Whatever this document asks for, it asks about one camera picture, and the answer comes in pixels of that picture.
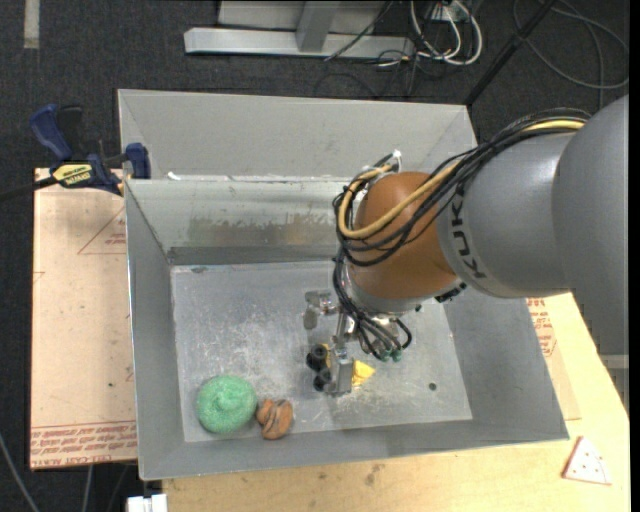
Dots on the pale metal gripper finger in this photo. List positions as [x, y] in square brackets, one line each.
[344, 375]
[320, 302]

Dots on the yellow toy vehicle, black wheels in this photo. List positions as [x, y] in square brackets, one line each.
[364, 372]

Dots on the brown twisted toy pastry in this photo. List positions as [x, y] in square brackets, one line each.
[275, 420]

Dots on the grey metal bin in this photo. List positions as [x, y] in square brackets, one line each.
[240, 325]

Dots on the green round scouring sponge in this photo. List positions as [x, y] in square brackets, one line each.
[225, 405]

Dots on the brown cardboard board, red print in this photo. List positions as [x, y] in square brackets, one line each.
[80, 325]

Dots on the pale triangular sanding sheet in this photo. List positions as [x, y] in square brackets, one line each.
[587, 462]

